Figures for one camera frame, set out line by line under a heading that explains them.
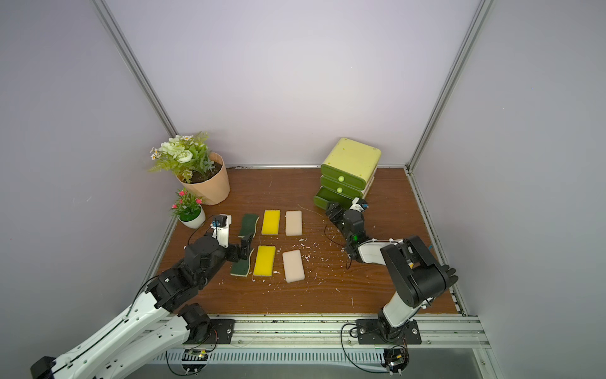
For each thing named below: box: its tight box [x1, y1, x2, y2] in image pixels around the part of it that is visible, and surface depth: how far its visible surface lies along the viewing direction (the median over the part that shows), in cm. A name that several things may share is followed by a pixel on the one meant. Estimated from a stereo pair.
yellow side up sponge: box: [261, 210, 281, 235], surface depth 100 cm
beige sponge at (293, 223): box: [285, 210, 303, 237], surface depth 100 cm
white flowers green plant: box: [147, 131, 216, 184], surface depth 85 cm
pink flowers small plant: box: [171, 187, 203, 222], surface depth 94 cm
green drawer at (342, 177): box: [320, 164, 367, 191], surface depth 92 cm
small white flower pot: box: [177, 204, 206, 229], surface depth 96 cm
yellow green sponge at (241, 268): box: [229, 248, 255, 278], surface depth 87 cm
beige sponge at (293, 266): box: [282, 249, 305, 284], surface depth 87 cm
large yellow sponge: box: [253, 245, 277, 278], surface depth 89 cm
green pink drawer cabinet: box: [313, 137, 382, 211], surface depth 97 cm
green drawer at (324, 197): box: [314, 185, 353, 211], surface depth 102 cm
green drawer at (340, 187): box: [320, 175, 364, 199], surface depth 97 cm
